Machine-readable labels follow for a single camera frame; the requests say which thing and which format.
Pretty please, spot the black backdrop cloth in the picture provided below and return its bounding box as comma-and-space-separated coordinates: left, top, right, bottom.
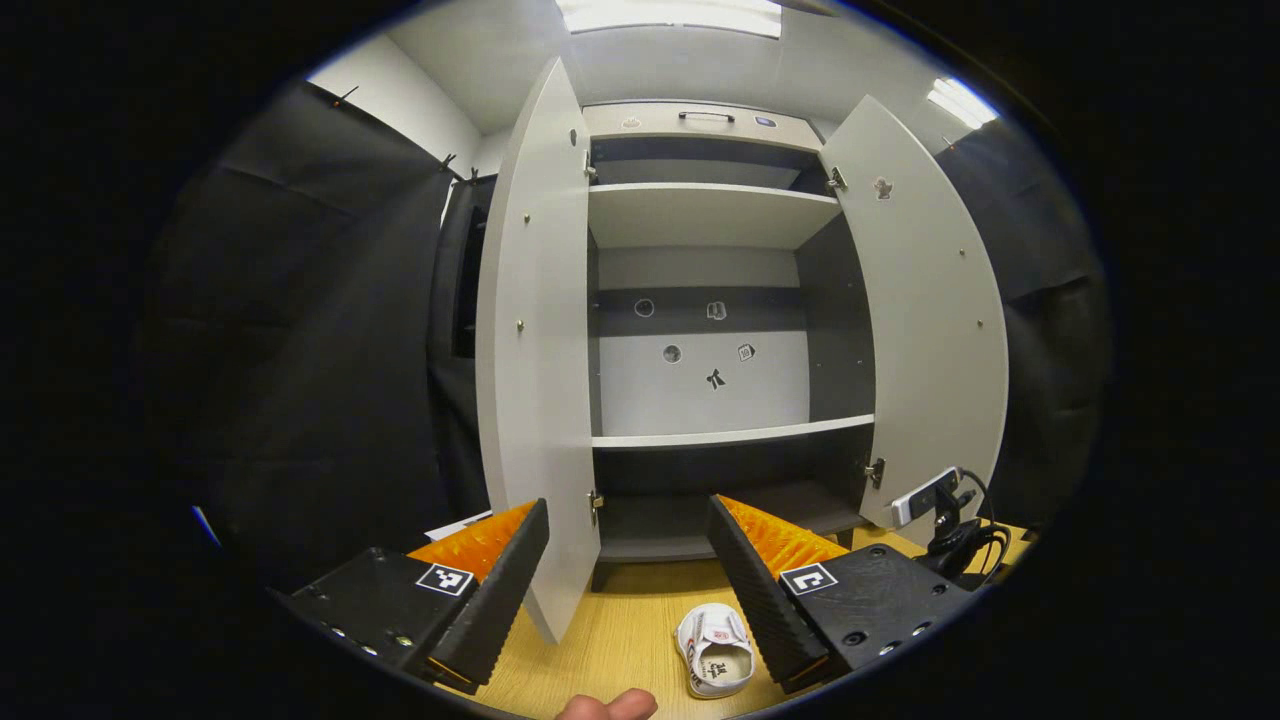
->
140, 80, 491, 591
935, 118, 1111, 531

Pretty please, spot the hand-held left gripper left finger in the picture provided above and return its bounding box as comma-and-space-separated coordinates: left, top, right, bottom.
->
275, 498, 551, 696

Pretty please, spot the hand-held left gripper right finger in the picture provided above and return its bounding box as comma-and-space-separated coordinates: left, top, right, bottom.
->
706, 493, 976, 696

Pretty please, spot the grey shoe cabinet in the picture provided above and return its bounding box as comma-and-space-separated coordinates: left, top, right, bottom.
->
585, 100, 881, 591

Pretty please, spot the white shoe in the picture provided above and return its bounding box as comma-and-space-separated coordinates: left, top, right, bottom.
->
675, 603, 756, 699

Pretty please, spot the grey shoe cabinet door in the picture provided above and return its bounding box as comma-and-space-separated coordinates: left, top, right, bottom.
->
475, 57, 603, 646
818, 95, 1009, 531

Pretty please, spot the ceiling light panel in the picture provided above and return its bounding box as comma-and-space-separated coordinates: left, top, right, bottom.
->
925, 77, 1001, 131
555, 0, 783, 39

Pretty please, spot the white and black webcam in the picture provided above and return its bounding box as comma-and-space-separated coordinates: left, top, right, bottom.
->
890, 467, 966, 528

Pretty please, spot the stack of books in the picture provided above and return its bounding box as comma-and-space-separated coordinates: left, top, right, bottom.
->
425, 510, 493, 543

